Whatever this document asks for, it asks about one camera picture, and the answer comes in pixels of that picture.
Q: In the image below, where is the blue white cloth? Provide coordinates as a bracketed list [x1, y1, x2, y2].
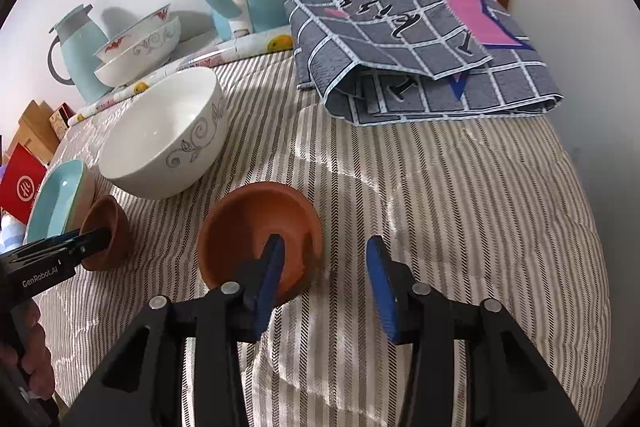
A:
[0, 212, 27, 254]

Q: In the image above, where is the white bowl grey pattern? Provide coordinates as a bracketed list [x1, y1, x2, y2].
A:
[93, 14, 182, 88]

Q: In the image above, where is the large brown clay bowl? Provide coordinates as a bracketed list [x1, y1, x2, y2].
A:
[196, 181, 324, 309]

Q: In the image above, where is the small brown clay bowl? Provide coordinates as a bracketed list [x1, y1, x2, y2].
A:
[79, 195, 134, 272]

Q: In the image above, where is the light blue thermos jug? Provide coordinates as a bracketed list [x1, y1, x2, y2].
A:
[48, 4, 115, 104]

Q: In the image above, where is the red box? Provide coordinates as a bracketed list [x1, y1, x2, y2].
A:
[0, 142, 49, 226]

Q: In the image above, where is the person's left hand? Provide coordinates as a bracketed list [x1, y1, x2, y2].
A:
[17, 299, 57, 401]

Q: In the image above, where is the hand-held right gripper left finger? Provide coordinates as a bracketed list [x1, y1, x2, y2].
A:
[60, 233, 287, 427]

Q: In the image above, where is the floral printed cloth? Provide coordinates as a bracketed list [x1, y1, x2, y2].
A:
[67, 30, 294, 126]

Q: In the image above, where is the folded grey checked blanket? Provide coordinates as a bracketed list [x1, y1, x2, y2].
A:
[284, 0, 565, 128]

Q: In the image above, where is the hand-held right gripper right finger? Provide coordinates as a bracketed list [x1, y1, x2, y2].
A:
[365, 236, 586, 427]

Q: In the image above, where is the white bowl red pattern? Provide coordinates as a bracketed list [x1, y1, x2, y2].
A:
[94, 4, 174, 63]

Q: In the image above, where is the striped bedspread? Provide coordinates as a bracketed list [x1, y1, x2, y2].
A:
[37, 49, 608, 427]

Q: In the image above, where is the light blue dish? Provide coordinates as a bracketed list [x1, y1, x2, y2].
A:
[24, 159, 97, 244]

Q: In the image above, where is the large white patterned bowl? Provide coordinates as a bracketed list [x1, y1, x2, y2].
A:
[97, 67, 229, 200]

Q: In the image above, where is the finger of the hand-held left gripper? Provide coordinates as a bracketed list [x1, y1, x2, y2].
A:
[50, 228, 114, 265]

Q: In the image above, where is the cardboard box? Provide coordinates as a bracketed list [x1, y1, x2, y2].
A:
[18, 99, 77, 158]

